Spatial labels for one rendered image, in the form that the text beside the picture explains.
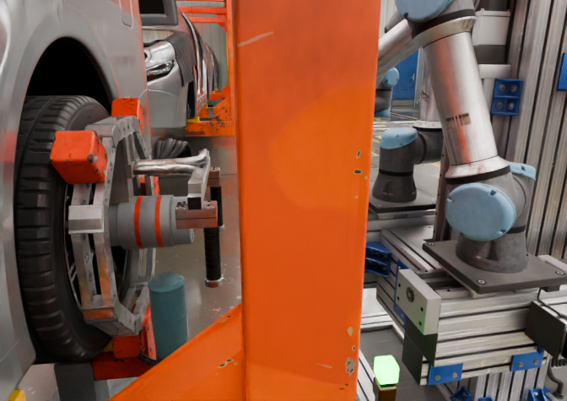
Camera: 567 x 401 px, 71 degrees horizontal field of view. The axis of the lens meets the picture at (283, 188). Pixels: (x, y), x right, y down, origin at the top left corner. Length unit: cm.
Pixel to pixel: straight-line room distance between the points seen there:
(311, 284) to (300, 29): 31
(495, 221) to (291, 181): 45
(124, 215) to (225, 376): 57
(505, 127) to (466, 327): 52
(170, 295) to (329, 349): 54
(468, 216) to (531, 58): 48
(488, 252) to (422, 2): 54
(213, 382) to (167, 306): 44
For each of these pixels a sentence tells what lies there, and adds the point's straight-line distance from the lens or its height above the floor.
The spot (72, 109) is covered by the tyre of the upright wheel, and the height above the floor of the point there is 116.
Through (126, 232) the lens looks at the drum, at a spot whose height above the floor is 85.
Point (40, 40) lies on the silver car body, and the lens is 93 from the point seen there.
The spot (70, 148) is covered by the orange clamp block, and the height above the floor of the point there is 110.
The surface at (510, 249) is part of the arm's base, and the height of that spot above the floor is 87.
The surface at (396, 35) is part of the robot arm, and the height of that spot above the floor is 131.
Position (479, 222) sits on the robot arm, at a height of 97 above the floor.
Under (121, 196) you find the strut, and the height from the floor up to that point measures 93.
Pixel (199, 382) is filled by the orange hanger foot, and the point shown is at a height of 82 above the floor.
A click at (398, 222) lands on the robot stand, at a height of 74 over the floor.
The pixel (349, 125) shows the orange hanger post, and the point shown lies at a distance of 48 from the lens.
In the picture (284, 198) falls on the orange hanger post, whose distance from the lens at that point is 48.
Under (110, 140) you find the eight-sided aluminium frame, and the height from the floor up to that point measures 109.
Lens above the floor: 124
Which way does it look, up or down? 16 degrees down
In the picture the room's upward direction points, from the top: straight up
